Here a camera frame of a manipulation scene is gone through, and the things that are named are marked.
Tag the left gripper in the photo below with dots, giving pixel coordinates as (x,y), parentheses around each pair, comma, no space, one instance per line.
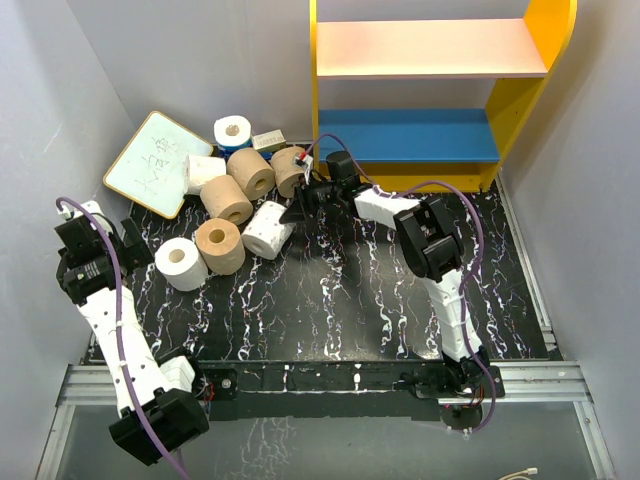
(136,253)

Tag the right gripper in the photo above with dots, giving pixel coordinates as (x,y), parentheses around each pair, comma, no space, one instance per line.
(297,210)

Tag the white dotted paper roll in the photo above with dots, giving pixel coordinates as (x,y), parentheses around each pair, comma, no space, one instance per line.
(265,235)

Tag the brown roll front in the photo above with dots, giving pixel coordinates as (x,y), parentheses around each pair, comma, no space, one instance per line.
(220,244)

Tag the brown roll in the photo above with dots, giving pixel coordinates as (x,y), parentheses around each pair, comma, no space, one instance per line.
(220,244)
(251,172)
(223,198)
(287,172)

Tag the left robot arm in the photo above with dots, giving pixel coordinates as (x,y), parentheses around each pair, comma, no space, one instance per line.
(158,410)

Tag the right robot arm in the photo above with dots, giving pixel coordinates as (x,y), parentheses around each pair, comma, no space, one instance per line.
(431,247)

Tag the yellow shelf unit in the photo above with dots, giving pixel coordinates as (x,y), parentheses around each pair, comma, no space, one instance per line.
(425,147)

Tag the white roll front left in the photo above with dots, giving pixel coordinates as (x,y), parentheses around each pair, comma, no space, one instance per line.
(179,261)

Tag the brown roll back right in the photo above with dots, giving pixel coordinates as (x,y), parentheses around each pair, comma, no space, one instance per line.
(287,172)

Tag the brown roll back middle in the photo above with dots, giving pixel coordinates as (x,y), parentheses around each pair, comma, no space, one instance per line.
(251,172)

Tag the small beige carton box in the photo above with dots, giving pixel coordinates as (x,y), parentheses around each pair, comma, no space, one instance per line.
(269,142)

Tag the brown roll middle left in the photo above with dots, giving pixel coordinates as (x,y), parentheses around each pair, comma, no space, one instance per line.
(223,198)

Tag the blue box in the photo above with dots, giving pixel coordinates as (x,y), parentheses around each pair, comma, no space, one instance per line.
(225,151)

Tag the white roll lying sideways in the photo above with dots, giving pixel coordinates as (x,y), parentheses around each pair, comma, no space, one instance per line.
(199,170)

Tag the white roll on blue box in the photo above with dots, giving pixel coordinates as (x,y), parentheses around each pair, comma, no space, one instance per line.
(232,130)

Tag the small whiteboard wooden frame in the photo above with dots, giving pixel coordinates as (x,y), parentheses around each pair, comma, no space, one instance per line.
(151,169)

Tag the aluminium rail frame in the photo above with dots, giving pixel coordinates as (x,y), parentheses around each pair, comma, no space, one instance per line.
(337,325)

